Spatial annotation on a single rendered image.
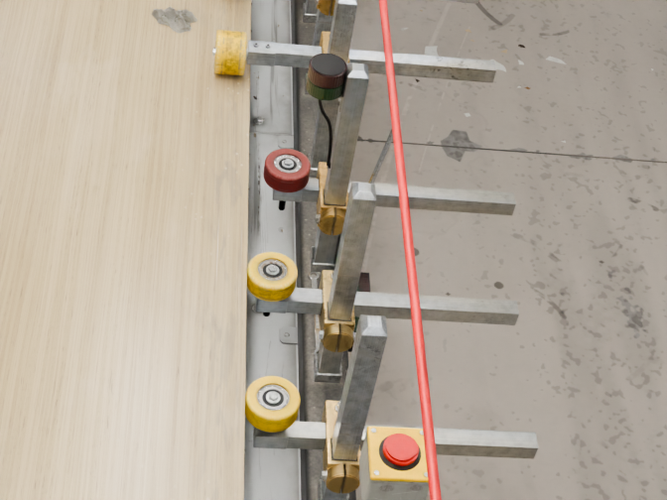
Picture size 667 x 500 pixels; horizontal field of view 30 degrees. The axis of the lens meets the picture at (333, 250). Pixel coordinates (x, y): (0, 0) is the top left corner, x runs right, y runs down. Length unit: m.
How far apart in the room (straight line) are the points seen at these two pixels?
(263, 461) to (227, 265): 0.34
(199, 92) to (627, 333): 1.47
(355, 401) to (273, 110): 1.09
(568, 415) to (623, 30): 1.65
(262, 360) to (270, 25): 0.98
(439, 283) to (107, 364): 1.56
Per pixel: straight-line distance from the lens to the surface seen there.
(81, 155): 2.16
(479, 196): 2.24
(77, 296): 1.94
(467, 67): 2.35
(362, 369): 1.68
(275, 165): 2.16
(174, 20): 2.44
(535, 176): 3.64
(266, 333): 2.27
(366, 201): 1.80
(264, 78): 2.78
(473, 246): 3.38
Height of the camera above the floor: 2.37
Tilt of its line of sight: 46 degrees down
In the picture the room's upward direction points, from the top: 11 degrees clockwise
